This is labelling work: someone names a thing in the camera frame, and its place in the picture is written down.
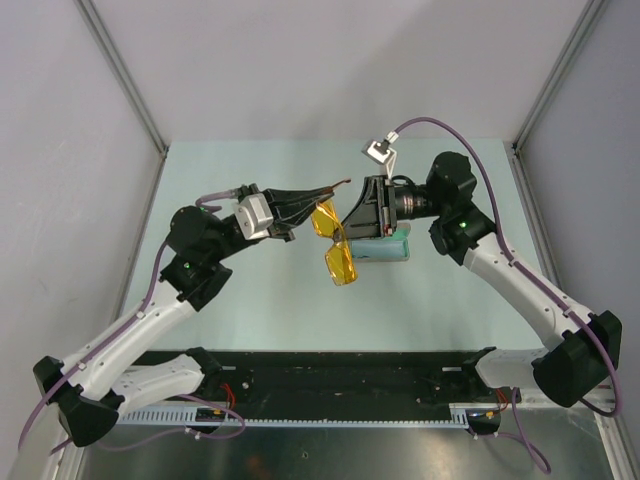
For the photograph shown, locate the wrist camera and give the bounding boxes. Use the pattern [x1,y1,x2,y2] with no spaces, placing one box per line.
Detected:
[362,131,399,178]
[232,193,274,241]

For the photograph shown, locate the right aluminium frame post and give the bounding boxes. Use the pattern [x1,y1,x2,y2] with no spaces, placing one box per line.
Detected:
[511,0,610,153]

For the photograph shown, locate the left aluminium frame post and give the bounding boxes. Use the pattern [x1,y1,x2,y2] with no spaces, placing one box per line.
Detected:
[73,0,169,159]

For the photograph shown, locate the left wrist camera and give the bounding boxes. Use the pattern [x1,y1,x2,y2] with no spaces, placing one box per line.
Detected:
[232,193,274,241]

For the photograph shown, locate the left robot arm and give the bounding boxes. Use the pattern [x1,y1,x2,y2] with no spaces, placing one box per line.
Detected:
[33,184,334,447]

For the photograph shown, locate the blue cleaning cloth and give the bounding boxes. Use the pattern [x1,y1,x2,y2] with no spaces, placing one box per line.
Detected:
[350,239,410,262]

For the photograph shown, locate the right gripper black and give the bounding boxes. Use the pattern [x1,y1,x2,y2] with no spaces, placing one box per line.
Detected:
[332,175,446,243]

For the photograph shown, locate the grey slotted cable duct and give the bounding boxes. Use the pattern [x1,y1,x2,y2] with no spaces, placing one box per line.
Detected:
[117,403,502,429]

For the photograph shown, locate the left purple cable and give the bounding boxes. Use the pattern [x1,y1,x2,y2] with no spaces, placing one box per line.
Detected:
[17,187,246,454]

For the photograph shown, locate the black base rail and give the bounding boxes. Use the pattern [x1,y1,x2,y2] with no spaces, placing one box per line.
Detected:
[196,351,515,420]

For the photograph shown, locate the aluminium frame post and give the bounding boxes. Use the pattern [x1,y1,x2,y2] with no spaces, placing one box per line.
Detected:
[511,0,610,153]
[73,0,169,159]

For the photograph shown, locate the orange sunglasses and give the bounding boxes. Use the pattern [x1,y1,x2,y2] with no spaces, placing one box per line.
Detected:
[311,199,358,286]

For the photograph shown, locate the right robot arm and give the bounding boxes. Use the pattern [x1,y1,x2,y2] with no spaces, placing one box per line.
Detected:
[343,146,622,408]

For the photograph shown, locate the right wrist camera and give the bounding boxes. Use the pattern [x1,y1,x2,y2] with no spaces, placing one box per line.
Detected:
[362,131,399,178]

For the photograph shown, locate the grey glasses case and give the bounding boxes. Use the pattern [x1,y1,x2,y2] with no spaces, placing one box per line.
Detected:
[350,222,411,262]

